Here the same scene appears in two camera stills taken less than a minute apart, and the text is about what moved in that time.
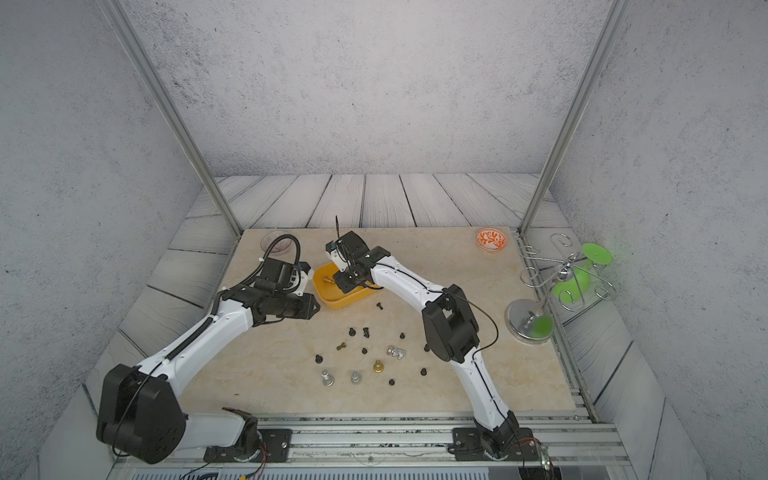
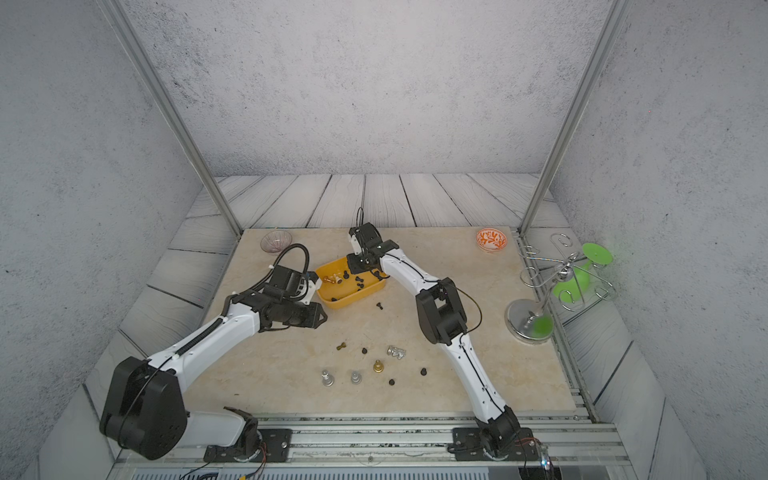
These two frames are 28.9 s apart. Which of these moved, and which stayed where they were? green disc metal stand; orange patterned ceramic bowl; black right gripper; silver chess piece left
Moved: black right gripper
Stayed: silver chess piece left; orange patterned ceramic bowl; green disc metal stand
